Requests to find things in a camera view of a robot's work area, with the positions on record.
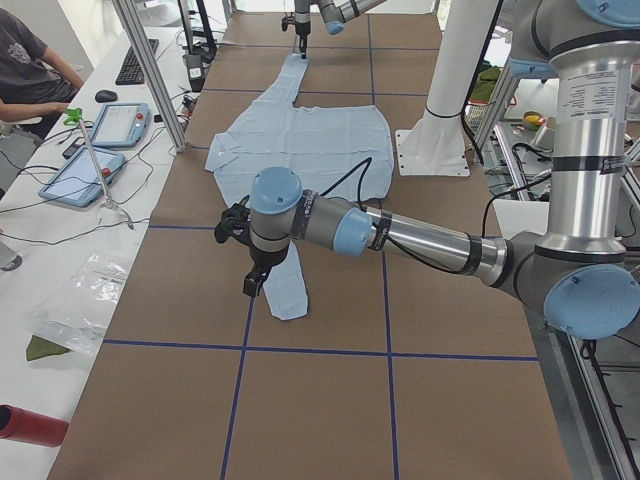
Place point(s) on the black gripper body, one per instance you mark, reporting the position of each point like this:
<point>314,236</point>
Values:
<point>263,259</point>
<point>301,31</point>

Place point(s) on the light blue button shirt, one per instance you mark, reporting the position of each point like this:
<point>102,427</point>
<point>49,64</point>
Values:
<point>305,170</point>

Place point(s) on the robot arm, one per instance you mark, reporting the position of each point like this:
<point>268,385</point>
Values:
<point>334,17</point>
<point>572,274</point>

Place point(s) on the black keyboard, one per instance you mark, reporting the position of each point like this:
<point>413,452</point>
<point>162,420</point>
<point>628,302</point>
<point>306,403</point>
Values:
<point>130,72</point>

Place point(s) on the clear plastic bag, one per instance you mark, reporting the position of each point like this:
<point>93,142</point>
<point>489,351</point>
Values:
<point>78,314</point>

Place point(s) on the far blue teach pendant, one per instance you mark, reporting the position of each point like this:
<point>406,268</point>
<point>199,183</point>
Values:
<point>120,125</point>

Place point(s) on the blue teach pendant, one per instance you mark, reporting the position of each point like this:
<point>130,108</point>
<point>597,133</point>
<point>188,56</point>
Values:
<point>120,125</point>
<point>76,183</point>

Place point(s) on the near blue teach pendant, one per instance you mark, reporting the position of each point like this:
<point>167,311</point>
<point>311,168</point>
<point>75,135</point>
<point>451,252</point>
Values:
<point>76,183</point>

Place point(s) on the black computer mouse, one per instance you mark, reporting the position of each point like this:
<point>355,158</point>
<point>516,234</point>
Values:
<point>105,96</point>

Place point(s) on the metal rod with green clip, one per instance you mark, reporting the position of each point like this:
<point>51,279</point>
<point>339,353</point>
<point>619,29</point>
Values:
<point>74,116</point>

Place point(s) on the green cloth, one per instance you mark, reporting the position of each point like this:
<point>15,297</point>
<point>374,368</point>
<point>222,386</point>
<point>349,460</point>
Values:
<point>39,348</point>

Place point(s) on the seated person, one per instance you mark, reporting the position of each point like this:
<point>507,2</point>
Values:
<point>35,80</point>

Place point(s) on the red bottle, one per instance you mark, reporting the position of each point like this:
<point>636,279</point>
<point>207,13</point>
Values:
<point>18,424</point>

